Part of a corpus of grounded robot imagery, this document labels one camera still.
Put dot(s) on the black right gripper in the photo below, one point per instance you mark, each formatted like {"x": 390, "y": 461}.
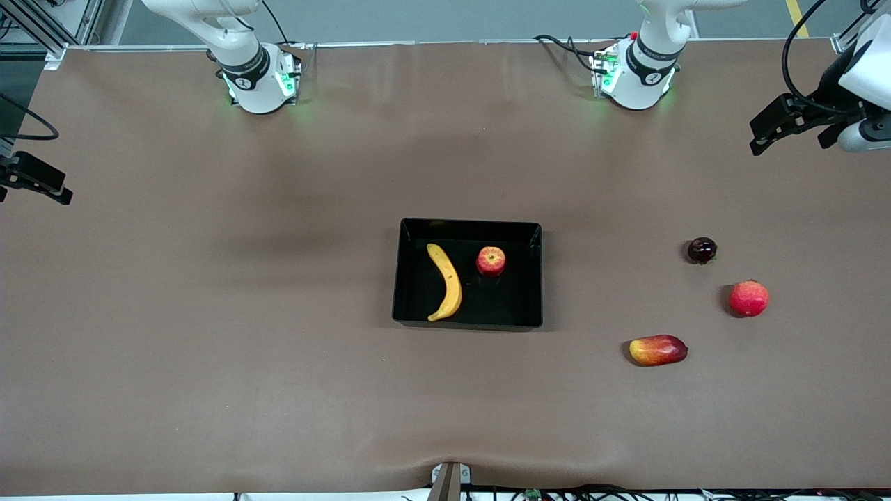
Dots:
{"x": 21, "y": 169}

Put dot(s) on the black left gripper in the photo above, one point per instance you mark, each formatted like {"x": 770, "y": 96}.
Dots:
{"x": 827, "y": 91}

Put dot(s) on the small red yellow apple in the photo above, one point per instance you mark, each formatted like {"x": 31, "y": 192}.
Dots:
{"x": 491, "y": 262}

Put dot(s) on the yellow banana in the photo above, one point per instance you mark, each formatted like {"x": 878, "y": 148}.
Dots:
{"x": 451, "y": 285}

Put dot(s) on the white Franka left robot arm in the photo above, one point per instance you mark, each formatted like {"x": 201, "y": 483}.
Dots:
{"x": 640, "y": 83}

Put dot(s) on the white Franka right robot arm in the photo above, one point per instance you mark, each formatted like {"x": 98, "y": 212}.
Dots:
{"x": 257, "y": 83}

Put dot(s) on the dark purple mangosteen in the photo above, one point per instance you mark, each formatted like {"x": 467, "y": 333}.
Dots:
{"x": 702, "y": 250}

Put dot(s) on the red pomegranate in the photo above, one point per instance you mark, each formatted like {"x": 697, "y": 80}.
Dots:
{"x": 749, "y": 298}

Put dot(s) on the red yellow mango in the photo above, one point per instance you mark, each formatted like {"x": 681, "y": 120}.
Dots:
{"x": 658, "y": 350}

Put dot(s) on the black rectangular plastic tray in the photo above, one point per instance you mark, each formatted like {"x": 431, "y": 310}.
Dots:
{"x": 501, "y": 303}

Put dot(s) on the silver table edge strip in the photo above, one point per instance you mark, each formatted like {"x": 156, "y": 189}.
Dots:
{"x": 383, "y": 44}

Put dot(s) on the aluminium frame profile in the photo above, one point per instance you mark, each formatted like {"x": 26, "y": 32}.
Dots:
{"x": 42, "y": 28}
{"x": 842, "y": 43}

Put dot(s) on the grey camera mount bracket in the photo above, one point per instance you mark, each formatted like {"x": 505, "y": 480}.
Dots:
{"x": 445, "y": 487}

